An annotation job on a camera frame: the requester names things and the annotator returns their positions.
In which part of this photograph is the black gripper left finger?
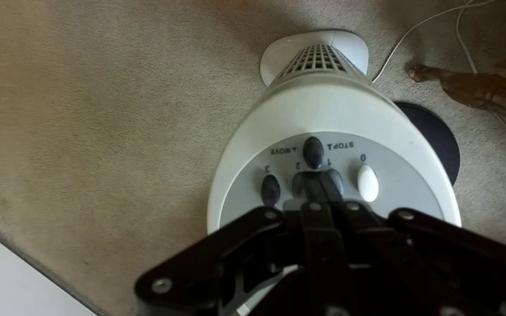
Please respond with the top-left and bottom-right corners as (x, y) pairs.
(133, 171), (332, 316)

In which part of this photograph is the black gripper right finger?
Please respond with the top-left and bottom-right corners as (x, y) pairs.
(321, 171), (506, 316)

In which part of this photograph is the black round disc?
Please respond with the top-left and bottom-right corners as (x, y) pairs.
(391, 101), (462, 187)

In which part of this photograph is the white tower fan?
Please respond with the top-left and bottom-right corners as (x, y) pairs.
(205, 29), (463, 238)

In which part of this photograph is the marble top side table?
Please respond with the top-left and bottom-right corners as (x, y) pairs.
(404, 46), (506, 131)

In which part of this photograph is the thin white cable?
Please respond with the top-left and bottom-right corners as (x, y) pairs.
(368, 0), (506, 155)

